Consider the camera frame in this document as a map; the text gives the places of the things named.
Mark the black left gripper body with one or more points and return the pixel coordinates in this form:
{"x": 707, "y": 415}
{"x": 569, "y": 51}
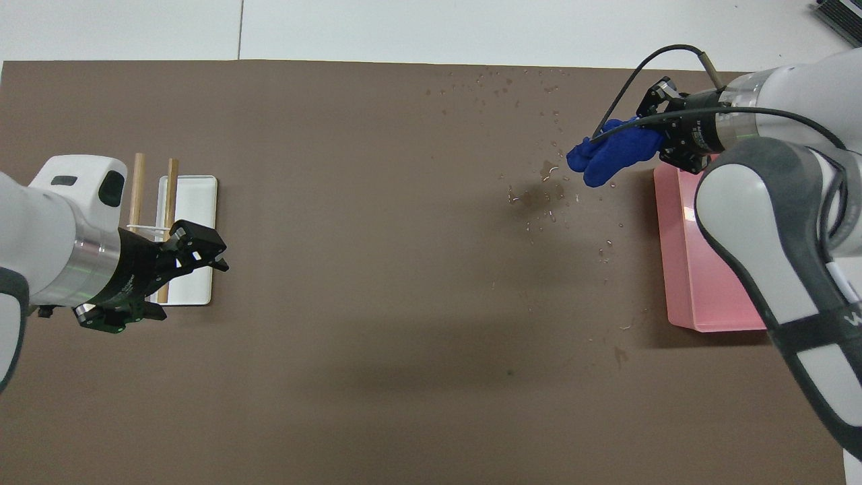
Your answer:
{"x": 131, "y": 276}

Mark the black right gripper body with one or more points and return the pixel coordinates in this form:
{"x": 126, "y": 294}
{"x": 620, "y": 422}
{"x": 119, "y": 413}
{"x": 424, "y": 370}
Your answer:
{"x": 697, "y": 128}

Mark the blue towel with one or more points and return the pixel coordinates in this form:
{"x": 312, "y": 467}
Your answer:
{"x": 616, "y": 155}

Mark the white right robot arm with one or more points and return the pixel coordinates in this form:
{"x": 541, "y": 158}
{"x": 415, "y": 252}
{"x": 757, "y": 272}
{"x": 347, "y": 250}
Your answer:
{"x": 774, "y": 222}

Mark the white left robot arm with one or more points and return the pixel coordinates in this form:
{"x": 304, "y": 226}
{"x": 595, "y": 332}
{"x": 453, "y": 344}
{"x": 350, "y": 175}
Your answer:
{"x": 40, "y": 236}

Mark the spilled water droplets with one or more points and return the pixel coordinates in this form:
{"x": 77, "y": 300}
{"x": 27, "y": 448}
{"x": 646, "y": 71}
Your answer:
{"x": 549, "y": 168}

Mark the white rectangular tray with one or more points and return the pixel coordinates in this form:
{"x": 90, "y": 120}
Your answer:
{"x": 199, "y": 202}

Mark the white band joining rods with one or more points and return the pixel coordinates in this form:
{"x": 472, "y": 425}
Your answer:
{"x": 149, "y": 229}

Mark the pink plastic bin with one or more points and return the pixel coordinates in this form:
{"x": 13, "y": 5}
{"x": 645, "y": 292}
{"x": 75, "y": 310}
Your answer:
{"x": 700, "y": 283}

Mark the dark ribbed device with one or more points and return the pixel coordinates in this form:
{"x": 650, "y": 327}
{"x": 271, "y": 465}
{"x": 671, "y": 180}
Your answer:
{"x": 842, "y": 15}

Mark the brown table mat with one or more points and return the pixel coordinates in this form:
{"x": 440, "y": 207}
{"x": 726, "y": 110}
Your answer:
{"x": 404, "y": 303}

